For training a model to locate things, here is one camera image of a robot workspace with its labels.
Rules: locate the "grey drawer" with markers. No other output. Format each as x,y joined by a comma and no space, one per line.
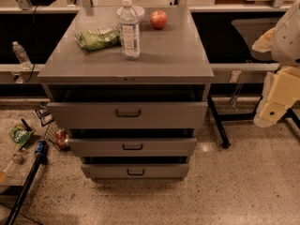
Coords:
133,147
132,171
128,114

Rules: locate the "clear water bottle on cabinet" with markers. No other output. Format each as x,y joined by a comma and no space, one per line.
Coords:
129,31

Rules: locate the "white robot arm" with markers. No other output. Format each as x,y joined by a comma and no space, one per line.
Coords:
286,39

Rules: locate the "red can on floor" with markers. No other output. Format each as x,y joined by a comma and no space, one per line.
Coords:
61,139

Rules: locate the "black pole with blue grip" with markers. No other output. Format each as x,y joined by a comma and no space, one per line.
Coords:
40,158

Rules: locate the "white bowl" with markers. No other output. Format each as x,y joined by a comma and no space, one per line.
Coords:
139,11

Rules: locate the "green chip bag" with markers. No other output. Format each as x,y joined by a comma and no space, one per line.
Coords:
93,40

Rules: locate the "green snack bag on floor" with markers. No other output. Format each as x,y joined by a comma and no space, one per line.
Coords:
20,135

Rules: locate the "plastic bottle on floor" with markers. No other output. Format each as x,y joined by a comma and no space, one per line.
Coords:
12,168

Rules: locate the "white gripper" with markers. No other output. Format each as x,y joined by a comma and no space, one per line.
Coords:
288,37

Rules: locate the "grey bottom drawer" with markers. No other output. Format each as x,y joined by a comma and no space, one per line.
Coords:
132,171

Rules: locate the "grey top drawer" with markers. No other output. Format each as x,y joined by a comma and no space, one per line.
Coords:
128,114

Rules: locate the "black table leg frame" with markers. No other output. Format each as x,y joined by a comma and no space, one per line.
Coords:
219,118

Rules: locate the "dark snack packet on floor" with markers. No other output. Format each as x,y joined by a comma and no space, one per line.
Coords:
43,114

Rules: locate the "grey drawer cabinet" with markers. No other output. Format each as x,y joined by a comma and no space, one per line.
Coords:
172,67

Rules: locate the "small water bottle on ledge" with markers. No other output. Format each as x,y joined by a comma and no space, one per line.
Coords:
21,55

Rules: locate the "red apple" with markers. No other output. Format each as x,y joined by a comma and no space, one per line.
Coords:
158,19

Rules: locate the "grey middle drawer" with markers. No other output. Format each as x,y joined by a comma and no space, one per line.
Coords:
133,147

